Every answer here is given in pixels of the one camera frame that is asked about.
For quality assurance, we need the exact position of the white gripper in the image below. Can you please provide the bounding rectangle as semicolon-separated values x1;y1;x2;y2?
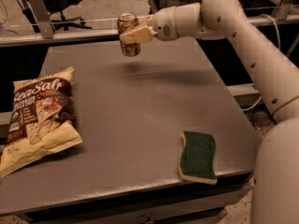
120;7;178;44

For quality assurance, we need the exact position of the orange soda can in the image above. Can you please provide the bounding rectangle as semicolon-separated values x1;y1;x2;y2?
117;12;141;57

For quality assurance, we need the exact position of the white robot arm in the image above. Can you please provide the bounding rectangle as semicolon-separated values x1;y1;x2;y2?
120;0;299;224

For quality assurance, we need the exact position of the green and yellow sponge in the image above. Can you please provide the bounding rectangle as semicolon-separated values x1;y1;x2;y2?
178;131;217;185

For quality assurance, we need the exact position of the black office chair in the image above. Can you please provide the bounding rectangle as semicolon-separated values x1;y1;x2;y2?
21;0;93;33

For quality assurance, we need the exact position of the grey metal railing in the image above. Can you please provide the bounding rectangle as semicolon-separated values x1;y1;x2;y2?
0;0;299;48

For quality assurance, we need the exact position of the sea salt chips bag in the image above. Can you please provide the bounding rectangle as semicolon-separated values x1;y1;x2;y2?
0;66;82;177

